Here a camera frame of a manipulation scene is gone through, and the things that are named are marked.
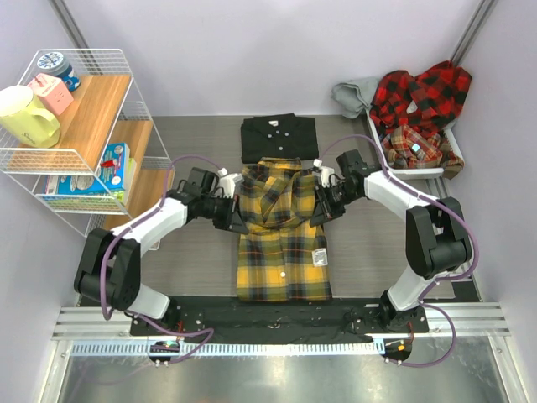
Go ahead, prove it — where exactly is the brown plaid shirt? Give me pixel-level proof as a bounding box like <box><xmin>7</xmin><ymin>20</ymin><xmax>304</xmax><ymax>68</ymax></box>
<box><xmin>381</xmin><ymin>125</ymin><xmax>465</xmax><ymax>179</ymax></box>

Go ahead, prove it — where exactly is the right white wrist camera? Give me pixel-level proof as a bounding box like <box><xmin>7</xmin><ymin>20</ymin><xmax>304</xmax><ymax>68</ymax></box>
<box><xmin>312</xmin><ymin>159</ymin><xmax>335</xmax><ymax>187</ymax></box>

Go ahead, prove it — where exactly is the white laundry basket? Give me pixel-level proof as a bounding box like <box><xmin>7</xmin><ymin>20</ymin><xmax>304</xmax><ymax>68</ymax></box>
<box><xmin>366</xmin><ymin>114</ymin><xmax>462</xmax><ymax>181</ymax></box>

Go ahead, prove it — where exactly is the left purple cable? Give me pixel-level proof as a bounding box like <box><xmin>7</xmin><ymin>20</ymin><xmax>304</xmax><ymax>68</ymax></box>
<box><xmin>100</xmin><ymin>154</ymin><xmax>223</xmax><ymax>364</ymax></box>

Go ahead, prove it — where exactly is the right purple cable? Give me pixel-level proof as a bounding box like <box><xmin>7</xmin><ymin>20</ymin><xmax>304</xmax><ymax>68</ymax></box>
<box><xmin>321</xmin><ymin>133</ymin><xmax>482</xmax><ymax>369</ymax></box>

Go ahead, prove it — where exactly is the red black plaid shirt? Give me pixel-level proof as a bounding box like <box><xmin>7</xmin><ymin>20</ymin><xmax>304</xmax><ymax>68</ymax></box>
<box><xmin>369</xmin><ymin>60</ymin><xmax>472</xmax><ymax>139</ymax></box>

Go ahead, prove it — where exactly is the yellow green pitcher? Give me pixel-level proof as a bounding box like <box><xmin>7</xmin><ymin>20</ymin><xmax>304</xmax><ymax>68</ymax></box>
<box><xmin>0</xmin><ymin>86</ymin><xmax>60</xmax><ymax>149</ymax></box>

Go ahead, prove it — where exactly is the green box on shelf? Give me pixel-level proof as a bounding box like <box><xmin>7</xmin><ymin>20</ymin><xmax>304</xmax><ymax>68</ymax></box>
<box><xmin>112</xmin><ymin>158</ymin><xmax>137</xmax><ymax>205</ymax></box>

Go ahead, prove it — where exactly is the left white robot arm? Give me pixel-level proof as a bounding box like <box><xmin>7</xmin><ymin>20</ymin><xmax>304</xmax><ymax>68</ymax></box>
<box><xmin>74</xmin><ymin>168</ymin><xmax>248</xmax><ymax>335</ymax></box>

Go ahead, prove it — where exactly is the white wire shelf rack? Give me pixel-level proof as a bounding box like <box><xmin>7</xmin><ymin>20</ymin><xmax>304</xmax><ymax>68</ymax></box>
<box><xmin>1</xmin><ymin>49</ymin><xmax>174</xmax><ymax>237</ymax></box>

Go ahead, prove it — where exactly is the purple cable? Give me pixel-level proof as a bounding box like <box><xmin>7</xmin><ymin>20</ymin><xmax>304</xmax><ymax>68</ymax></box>
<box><xmin>100</xmin><ymin>154</ymin><xmax>223</xmax><ymax>364</ymax></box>
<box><xmin>321</xmin><ymin>133</ymin><xmax>482</xmax><ymax>369</ymax></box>

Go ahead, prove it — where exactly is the folded black shirt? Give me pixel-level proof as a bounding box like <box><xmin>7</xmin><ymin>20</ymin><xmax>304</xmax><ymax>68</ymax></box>
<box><xmin>240</xmin><ymin>113</ymin><xmax>319</xmax><ymax>164</ymax></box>

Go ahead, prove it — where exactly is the grey crumpled shirt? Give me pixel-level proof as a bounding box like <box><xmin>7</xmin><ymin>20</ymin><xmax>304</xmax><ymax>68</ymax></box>
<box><xmin>331</xmin><ymin>77</ymin><xmax>380</xmax><ymax>119</ymax></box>

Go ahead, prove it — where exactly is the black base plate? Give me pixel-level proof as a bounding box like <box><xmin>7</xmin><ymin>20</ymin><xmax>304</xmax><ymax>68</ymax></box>
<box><xmin>154</xmin><ymin>296</ymin><xmax>429</xmax><ymax>339</ymax></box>

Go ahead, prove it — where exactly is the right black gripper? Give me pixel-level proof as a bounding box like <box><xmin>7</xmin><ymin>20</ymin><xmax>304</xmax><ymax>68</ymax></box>
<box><xmin>310</xmin><ymin>182</ymin><xmax>362</xmax><ymax>228</ymax></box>

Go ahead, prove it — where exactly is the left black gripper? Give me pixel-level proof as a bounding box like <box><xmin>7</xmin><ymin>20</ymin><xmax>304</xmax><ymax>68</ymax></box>
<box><xmin>201</xmin><ymin>193</ymin><xmax>248</xmax><ymax>233</ymax></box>

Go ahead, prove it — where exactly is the white slotted cable duct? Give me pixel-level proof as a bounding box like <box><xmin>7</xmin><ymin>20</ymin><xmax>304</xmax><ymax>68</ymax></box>
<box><xmin>70</xmin><ymin>338</ymin><xmax>385</xmax><ymax>358</ymax></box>

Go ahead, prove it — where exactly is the pink cube box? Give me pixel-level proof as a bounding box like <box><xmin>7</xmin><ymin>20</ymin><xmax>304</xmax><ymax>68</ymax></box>
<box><xmin>28</xmin><ymin>73</ymin><xmax>74</xmax><ymax>116</ymax></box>

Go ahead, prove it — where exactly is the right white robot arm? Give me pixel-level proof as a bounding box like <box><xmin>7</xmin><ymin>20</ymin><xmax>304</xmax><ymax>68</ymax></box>
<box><xmin>310</xmin><ymin>149</ymin><xmax>472</xmax><ymax>332</ymax></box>

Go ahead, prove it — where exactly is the yellow plaid long sleeve shirt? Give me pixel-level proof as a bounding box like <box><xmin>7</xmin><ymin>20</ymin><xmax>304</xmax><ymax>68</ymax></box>
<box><xmin>236</xmin><ymin>159</ymin><xmax>332</xmax><ymax>302</ymax></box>

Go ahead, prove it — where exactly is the blue patterned tin can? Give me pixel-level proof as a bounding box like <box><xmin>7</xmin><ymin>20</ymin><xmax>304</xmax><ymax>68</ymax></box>
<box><xmin>36</xmin><ymin>51</ymin><xmax>81</xmax><ymax>92</ymax></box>

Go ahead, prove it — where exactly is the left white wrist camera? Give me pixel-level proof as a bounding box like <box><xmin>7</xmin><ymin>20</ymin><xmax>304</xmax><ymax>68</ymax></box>
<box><xmin>214</xmin><ymin>168</ymin><xmax>243</xmax><ymax>198</ymax></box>

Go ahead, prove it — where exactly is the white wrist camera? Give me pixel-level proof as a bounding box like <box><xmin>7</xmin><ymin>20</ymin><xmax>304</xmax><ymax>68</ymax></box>
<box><xmin>214</xmin><ymin>168</ymin><xmax>243</xmax><ymax>198</ymax></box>
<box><xmin>312</xmin><ymin>159</ymin><xmax>335</xmax><ymax>187</ymax></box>

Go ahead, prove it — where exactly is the blue product box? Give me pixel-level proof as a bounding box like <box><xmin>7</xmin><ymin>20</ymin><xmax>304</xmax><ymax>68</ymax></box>
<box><xmin>44</xmin><ymin>142</ymin><xmax>132</xmax><ymax>196</ymax></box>

